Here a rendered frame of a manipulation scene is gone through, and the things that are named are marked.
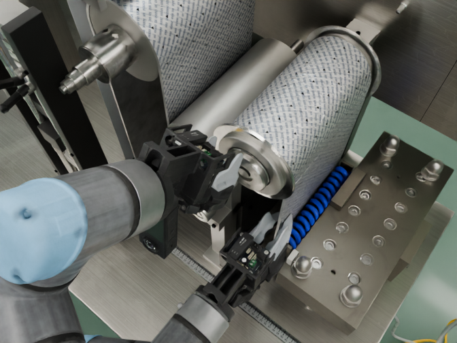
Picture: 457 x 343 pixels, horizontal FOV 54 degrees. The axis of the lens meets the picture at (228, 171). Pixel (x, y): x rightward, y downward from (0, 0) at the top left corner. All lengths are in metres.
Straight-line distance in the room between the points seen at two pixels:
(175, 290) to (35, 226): 0.63
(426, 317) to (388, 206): 1.13
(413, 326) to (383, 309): 1.00
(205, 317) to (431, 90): 0.53
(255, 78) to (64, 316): 0.51
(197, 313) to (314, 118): 0.33
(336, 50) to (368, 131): 1.63
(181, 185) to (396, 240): 0.50
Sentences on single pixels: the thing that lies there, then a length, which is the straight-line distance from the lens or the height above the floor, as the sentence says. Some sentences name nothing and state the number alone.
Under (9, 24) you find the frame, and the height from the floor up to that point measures 1.44.
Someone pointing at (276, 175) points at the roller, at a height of 1.28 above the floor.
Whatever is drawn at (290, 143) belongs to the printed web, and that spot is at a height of 1.30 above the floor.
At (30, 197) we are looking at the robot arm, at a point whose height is 1.52.
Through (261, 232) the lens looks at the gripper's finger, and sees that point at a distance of 0.77.
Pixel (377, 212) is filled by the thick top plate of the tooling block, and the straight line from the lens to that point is 0.91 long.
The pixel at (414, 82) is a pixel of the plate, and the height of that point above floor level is 1.22.
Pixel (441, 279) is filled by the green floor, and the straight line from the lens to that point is 2.09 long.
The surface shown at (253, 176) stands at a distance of 0.64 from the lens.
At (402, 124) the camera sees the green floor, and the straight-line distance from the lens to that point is 2.43.
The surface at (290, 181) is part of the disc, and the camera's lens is 0.62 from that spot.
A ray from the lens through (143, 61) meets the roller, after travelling 0.70.
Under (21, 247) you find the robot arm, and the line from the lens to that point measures 0.36.
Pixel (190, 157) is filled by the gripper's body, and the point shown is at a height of 1.41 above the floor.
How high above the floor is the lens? 1.81
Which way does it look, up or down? 59 degrees down
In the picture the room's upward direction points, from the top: straight up
